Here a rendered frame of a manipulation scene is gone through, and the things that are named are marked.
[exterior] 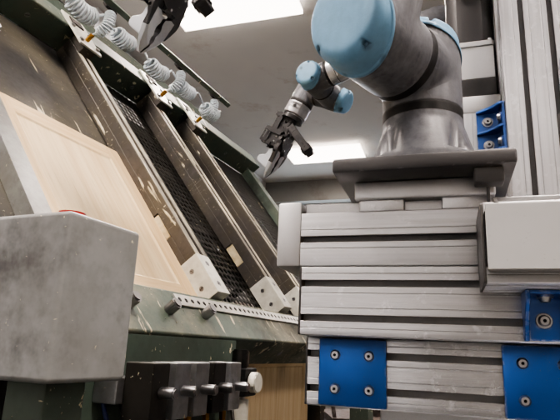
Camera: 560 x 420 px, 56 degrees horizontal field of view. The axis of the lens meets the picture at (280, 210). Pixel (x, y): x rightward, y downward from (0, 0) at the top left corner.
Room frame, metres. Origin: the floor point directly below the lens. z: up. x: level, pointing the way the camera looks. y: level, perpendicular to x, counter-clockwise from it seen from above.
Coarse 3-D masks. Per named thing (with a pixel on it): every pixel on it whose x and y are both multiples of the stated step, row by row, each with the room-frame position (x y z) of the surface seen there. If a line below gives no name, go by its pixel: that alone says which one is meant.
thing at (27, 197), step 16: (0, 112) 1.02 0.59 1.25; (0, 128) 0.99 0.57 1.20; (0, 144) 0.98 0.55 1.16; (16, 144) 1.00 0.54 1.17; (0, 160) 0.97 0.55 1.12; (16, 160) 0.97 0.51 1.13; (0, 176) 0.97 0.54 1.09; (16, 176) 0.95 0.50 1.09; (32, 176) 0.99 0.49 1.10; (16, 192) 0.95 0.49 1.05; (32, 192) 0.96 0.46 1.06; (16, 208) 0.95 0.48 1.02; (32, 208) 0.93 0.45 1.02; (48, 208) 0.97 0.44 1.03
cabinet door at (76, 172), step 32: (0, 96) 1.11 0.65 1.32; (32, 128) 1.15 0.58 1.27; (64, 128) 1.28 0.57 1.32; (32, 160) 1.07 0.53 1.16; (64, 160) 1.19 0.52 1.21; (96, 160) 1.34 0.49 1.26; (64, 192) 1.10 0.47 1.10; (96, 192) 1.23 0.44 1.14; (128, 192) 1.38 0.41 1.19; (128, 224) 1.27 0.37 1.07; (160, 256) 1.31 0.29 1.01; (160, 288) 1.21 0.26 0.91; (192, 288) 1.35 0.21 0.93
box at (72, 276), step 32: (0, 224) 0.60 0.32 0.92; (32, 224) 0.58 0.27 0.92; (64, 224) 0.56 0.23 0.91; (96, 224) 0.59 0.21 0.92; (0, 256) 0.59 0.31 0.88; (32, 256) 0.57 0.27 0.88; (64, 256) 0.56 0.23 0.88; (96, 256) 0.60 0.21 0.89; (128, 256) 0.65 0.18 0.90; (0, 288) 0.59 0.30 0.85; (32, 288) 0.57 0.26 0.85; (64, 288) 0.56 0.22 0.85; (96, 288) 0.60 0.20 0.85; (128, 288) 0.65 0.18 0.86; (0, 320) 0.59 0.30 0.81; (32, 320) 0.57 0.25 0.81; (64, 320) 0.57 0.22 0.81; (96, 320) 0.61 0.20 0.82; (128, 320) 0.66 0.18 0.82; (0, 352) 0.58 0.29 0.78; (32, 352) 0.56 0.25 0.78; (64, 352) 0.57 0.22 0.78; (96, 352) 0.61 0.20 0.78
